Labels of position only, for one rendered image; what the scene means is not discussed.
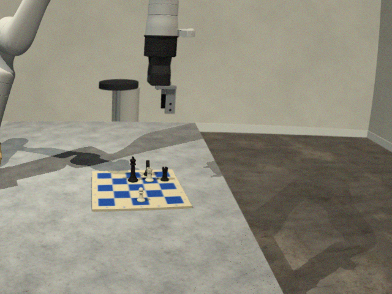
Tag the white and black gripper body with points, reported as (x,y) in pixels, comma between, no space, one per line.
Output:
(160,46)

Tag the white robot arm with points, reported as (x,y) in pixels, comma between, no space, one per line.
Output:
(17,34)

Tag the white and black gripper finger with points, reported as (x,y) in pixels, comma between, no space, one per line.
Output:
(163,94)
(169,98)

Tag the white rook chess piece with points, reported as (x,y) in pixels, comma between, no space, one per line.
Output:
(149,175)

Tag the blue and cream chessboard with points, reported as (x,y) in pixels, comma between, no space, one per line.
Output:
(111,191)

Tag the white pawn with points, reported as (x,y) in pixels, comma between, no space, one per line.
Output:
(140,198)

